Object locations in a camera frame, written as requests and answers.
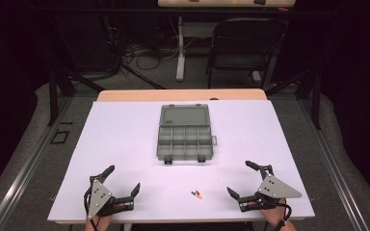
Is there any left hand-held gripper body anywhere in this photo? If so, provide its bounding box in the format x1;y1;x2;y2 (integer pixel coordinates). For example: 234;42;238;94
84;174;136;221

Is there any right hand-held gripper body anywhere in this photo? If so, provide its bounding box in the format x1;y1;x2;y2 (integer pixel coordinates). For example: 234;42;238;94
238;165;303;213

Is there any clear plastic organizer box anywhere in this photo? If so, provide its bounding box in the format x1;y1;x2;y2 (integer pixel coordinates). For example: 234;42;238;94
156;103;219;166

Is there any person's right hand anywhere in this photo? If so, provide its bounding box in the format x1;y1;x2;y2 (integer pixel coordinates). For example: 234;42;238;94
259;197;287;226

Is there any person's left hand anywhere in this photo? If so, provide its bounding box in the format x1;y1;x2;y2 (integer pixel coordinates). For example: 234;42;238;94
85;214;114;231

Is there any light wooden table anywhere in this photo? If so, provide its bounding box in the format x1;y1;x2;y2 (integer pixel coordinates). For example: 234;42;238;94
95;89;268;103

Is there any black folding chair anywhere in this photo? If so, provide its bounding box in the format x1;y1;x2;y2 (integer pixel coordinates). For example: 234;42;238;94
205;17;287;90

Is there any wooden desk with white legs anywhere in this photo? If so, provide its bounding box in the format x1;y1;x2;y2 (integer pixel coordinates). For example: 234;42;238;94
157;0;297;83

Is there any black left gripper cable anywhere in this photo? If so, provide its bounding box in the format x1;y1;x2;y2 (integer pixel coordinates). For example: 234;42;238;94
83;188;99;231

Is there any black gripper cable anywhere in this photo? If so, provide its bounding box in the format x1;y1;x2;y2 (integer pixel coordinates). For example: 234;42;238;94
263;202;293;231
83;188;99;231

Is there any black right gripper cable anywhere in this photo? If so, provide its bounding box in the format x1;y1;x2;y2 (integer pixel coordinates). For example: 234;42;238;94
263;202;293;231

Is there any aluminium floor rail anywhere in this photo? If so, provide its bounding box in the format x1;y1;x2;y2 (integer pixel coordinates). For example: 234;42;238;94
0;95;75;231
298;99;370;231

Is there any black metal frame stand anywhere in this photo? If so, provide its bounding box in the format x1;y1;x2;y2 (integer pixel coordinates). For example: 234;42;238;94
264;68;323;131
46;62;105;127

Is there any bundle of floor cables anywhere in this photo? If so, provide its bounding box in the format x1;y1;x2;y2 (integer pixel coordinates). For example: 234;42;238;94
109;15;181;72

